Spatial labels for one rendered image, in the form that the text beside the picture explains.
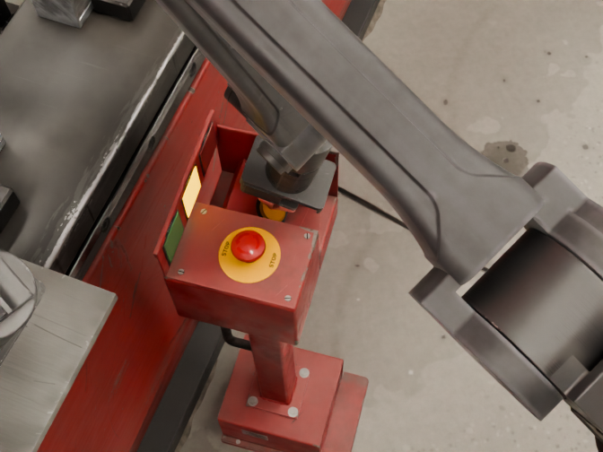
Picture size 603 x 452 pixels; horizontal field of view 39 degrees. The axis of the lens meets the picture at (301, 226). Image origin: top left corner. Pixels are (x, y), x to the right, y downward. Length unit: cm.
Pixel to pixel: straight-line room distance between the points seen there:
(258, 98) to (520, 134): 137
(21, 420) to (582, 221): 47
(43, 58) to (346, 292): 96
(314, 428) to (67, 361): 92
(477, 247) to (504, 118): 165
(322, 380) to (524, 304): 120
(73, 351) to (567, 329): 43
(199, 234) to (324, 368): 68
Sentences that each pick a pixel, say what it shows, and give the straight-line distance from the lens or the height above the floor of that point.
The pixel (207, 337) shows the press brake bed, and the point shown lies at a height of 5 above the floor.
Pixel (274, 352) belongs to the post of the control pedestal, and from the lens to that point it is 136.
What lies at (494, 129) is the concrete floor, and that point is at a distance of 207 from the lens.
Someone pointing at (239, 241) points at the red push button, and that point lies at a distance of 98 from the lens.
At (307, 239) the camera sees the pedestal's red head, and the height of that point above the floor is 78.
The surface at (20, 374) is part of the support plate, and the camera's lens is 75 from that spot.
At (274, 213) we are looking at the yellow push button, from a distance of 110.
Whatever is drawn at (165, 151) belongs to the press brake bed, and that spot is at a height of 75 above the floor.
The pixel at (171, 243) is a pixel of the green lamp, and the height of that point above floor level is 81.
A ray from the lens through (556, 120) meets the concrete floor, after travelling 212.
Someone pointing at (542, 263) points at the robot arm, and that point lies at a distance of 46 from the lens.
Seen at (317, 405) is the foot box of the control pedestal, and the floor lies 12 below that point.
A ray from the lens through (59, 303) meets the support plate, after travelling 77.
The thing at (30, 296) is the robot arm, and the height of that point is 119.
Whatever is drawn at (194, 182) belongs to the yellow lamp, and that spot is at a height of 82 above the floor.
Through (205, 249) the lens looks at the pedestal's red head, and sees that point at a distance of 101.
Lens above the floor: 168
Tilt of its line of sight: 62 degrees down
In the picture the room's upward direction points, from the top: 3 degrees counter-clockwise
